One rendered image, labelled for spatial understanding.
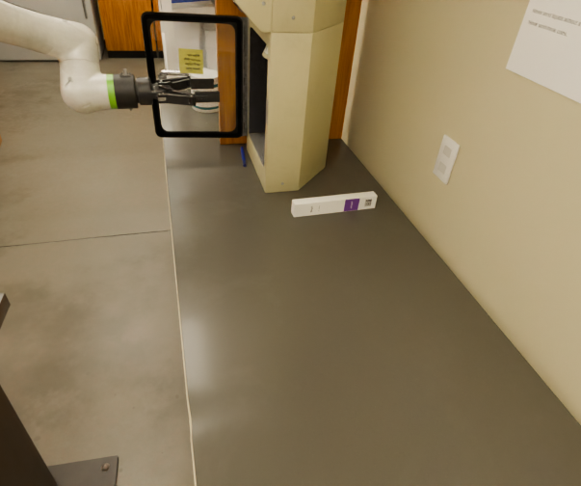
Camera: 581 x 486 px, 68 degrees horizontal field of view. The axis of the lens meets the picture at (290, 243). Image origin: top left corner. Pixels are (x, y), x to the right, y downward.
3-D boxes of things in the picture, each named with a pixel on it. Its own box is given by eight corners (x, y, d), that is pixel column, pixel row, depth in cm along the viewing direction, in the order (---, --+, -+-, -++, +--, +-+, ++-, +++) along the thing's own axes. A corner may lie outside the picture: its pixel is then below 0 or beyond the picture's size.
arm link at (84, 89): (67, 118, 123) (58, 107, 112) (62, 73, 122) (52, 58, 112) (119, 117, 127) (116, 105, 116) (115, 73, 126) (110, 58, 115)
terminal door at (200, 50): (242, 138, 158) (243, 15, 133) (155, 137, 153) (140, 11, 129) (242, 137, 158) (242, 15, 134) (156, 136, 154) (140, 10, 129)
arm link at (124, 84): (118, 104, 128) (118, 117, 121) (112, 64, 121) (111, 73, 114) (141, 104, 129) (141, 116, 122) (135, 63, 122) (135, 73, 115)
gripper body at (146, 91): (135, 82, 117) (171, 82, 119) (135, 72, 123) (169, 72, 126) (139, 110, 122) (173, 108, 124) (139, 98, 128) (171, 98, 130)
